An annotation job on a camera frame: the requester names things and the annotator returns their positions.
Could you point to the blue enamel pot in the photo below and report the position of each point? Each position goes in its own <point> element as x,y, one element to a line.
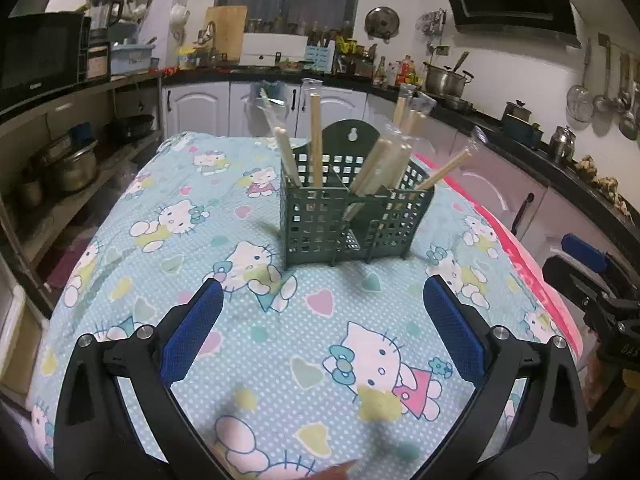
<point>520,135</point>

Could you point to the dark countertop organizer rack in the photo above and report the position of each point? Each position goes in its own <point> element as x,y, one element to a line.
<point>355,62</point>

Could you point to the green plastic utensil holder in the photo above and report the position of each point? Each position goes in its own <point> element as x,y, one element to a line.
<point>320,220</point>

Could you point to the steel stockpot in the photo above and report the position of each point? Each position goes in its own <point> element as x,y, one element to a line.
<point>442,80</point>

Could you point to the blue plastic basket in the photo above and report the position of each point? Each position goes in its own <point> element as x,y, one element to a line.
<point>130,60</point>

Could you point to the yellow plastic container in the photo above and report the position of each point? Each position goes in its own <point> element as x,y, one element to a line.
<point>187,57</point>

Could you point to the cluster of condiment bottles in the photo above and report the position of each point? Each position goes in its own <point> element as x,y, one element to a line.
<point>407,72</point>

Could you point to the hanging steel pot lid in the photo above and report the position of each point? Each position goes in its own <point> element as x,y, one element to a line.
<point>381,21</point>

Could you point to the metal storage shelf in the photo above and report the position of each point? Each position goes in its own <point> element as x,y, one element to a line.
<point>60,105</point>

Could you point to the black blender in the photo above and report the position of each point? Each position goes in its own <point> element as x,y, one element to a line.
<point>102,10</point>

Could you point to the cartoon cat printed blanket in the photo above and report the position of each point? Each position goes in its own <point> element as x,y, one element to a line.
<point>175,260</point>

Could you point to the wall socket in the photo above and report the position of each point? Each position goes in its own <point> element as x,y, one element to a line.
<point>443,50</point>

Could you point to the small beige appliance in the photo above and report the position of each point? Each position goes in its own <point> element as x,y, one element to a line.
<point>98,62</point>

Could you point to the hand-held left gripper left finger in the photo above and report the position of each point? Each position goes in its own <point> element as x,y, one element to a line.
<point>192,330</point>

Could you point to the white lower kitchen cabinets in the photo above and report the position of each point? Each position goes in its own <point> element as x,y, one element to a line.
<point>200,110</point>

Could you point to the purple plastic container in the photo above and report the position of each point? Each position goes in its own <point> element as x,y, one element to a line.
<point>67,260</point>

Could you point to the white countertop box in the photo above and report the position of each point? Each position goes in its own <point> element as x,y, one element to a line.
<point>270,47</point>

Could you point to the wall utensil rail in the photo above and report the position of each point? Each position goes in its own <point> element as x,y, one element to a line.
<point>603,40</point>

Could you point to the small steel lidded pot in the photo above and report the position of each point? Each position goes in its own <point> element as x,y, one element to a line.
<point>517,111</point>

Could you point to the wooden cutting board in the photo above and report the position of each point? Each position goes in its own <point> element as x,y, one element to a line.
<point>227,32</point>

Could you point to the white plastic drawer tower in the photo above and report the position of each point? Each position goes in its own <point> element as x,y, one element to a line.
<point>10,340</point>

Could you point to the steel kettle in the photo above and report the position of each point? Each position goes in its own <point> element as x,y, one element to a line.
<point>561,145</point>

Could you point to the hanging steel spoon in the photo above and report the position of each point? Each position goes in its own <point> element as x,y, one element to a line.
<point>621,105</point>

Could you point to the blue knife block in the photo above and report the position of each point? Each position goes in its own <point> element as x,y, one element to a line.
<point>320,57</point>

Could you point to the blue plastic bag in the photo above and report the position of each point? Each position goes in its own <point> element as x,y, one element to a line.
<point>272,91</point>

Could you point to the black microwave oven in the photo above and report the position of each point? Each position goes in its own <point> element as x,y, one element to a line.
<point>35,55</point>

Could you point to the black wok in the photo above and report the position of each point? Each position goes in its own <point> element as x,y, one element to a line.
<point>132,127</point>

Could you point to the row of spice jars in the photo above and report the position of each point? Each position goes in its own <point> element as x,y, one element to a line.
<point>280,26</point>

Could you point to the large steel pot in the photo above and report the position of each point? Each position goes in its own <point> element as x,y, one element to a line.
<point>72,170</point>

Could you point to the hanging steel ladle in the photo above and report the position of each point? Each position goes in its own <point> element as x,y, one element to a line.
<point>601,105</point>

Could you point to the hanging metal kitchen tools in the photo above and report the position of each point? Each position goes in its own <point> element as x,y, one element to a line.
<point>432,22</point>

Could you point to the steel sink faucet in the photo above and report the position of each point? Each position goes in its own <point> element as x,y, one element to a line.
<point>207,35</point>

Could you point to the small steel bowl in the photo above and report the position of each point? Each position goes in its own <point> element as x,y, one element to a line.
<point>457,104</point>

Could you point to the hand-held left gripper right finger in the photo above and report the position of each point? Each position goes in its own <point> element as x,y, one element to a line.
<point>455,330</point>

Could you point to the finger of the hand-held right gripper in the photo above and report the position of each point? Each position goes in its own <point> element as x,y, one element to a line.
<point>565,280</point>
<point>582,252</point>

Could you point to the ginger roots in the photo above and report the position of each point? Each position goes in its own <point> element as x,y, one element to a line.
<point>607,185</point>

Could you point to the black kitchen countertop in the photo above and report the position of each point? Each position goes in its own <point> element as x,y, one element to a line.
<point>487,122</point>

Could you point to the set of wooden chopsticks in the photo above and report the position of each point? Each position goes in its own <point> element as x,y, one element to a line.
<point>316,140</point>

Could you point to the person's left hand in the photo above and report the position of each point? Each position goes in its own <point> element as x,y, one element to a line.
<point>337,472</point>

